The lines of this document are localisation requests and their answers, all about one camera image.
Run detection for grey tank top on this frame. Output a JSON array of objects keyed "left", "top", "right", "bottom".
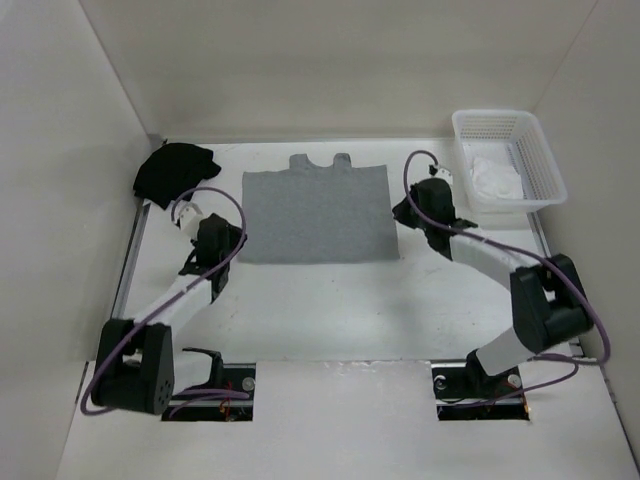
[{"left": 239, "top": 153, "right": 400, "bottom": 265}]

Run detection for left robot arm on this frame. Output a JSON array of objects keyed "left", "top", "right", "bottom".
[{"left": 82, "top": 214, "right": 246, "bottom": 415}]

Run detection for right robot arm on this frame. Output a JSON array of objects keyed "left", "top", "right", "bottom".
[{"left": 392, "top": 178, "right": 599, "bottom": 396}]

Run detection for white tank top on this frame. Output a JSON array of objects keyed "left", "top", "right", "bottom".
[{"left": 471, "top": 157, "right": 524, "bottom": 200}]

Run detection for folded black tank tops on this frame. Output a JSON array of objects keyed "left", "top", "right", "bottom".
[{"left": 132, "top": 143, "right": 222, "bottom": 210}]

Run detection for white plastic basket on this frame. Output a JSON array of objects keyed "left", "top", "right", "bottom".
[{"left": 451, "top": 109, "right": 567, "bottom": 214}]

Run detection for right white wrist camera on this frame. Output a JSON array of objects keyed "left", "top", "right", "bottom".
[{"left": 429, "top": 164, "right": 453, "bottom": 185}]

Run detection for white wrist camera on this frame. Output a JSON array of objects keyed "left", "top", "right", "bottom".
[
  {"left": 429, "top": 164, "right": 453, "bottom": 185},
  {"left": 175, "top": 202, "right": 204, "bottom": 240}
]

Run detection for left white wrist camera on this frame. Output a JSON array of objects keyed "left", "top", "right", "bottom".
[{"left": 175, "top": 202, "right": 204, "bottom": 240}]

